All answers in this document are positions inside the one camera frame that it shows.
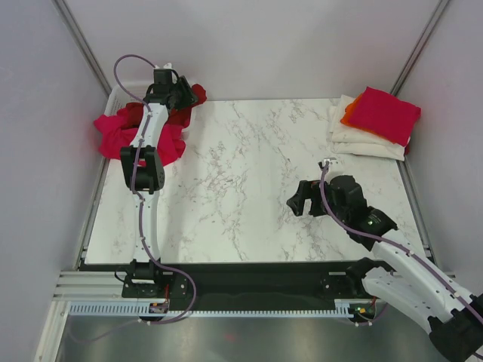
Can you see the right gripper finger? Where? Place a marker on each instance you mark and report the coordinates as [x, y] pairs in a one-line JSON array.
[[297, 203], [304, 189]]

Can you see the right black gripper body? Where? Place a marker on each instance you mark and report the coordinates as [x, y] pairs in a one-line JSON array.
[[316, 207]]

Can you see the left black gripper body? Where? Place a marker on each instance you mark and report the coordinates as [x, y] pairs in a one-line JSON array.
[[177, 91]]

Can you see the dark red t shirt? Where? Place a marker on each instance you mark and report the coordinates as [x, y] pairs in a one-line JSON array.
[[134, 111]]

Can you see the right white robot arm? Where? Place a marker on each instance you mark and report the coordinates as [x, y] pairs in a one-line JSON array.
[[450, 314]]

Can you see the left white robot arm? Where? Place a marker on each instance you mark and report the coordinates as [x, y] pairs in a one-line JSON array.
[[144, 175]]

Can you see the white plastic basket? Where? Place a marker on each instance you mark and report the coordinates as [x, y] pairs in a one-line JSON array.
[[118, 98]]

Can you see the folded cream t shirt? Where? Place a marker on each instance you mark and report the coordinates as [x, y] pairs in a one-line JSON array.
[[343, 139]]

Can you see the folded orange t shirt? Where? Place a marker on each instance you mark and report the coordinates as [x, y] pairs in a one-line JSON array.
[[349, 110]]

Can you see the folded pink t shirt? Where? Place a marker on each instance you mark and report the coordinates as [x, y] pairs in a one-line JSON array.
[[389, 117]]

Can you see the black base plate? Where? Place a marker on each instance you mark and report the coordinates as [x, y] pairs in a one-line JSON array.
[[265, 286]]

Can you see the white slotted cable duct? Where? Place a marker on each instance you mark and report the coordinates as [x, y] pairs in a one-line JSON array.
[[148, 310]]

